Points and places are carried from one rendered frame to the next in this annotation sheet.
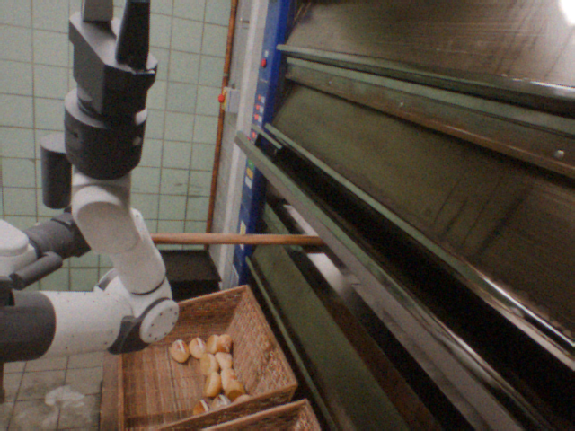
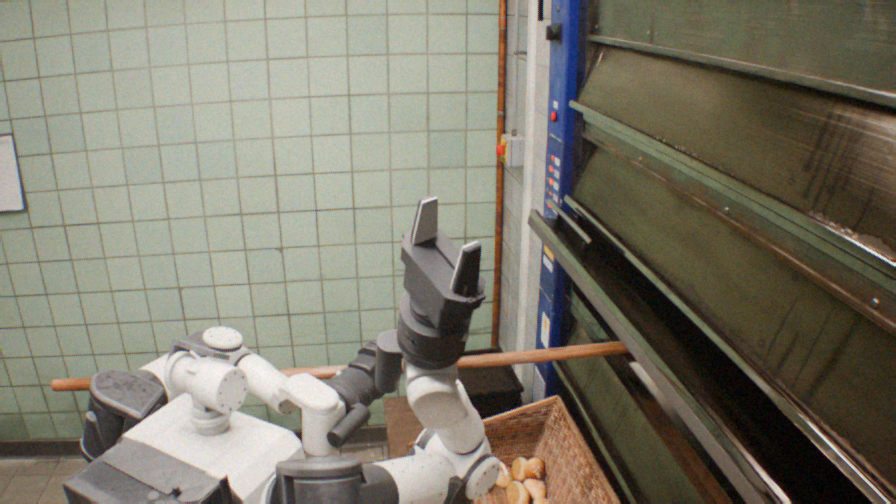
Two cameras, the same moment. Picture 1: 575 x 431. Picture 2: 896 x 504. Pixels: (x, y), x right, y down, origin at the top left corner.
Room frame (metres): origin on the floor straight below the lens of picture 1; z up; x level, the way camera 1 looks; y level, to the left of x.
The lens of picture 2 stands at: (-0.20, 0.04, 1.98)
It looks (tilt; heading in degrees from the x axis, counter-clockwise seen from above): 21 degrees down; 14
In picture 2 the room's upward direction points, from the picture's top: straight up
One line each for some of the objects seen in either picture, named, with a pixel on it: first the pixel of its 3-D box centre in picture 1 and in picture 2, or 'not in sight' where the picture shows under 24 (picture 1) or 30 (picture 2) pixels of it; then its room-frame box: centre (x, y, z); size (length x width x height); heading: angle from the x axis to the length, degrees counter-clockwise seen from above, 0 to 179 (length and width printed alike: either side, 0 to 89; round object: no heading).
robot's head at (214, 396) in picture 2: not in sight; (207, 388); (0.46, 0.55, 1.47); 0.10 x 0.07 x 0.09; 79
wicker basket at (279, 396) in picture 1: (196, 365); (504, 497); (1.17, 0.21, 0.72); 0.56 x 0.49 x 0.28; 23
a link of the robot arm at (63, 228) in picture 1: (60, 237); (359, 382); (0.82, 0.46, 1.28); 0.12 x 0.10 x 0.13; 168
